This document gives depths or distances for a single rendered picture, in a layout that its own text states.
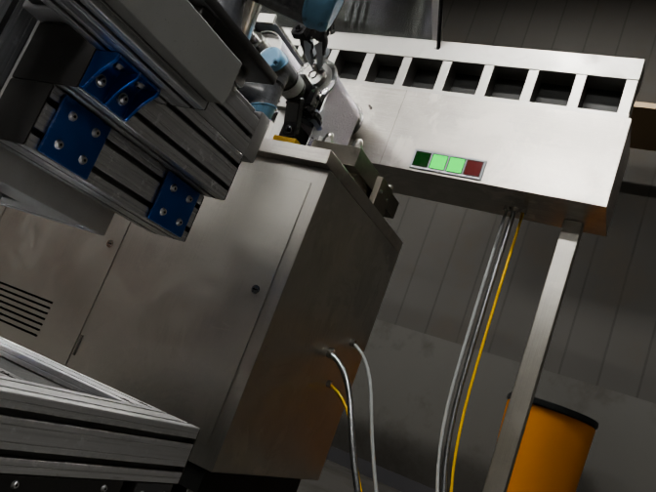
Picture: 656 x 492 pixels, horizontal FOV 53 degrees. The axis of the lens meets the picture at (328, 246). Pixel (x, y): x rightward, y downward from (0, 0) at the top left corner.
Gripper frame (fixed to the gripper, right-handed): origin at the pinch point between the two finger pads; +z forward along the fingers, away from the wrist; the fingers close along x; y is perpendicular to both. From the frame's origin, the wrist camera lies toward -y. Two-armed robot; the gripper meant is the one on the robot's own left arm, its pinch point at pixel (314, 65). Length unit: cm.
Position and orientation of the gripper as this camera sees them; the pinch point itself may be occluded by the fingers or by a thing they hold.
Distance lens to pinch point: 210.9
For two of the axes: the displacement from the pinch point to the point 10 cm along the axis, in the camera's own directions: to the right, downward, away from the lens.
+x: -8.6, -2.2, 4.5
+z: 0.6, 8.5, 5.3
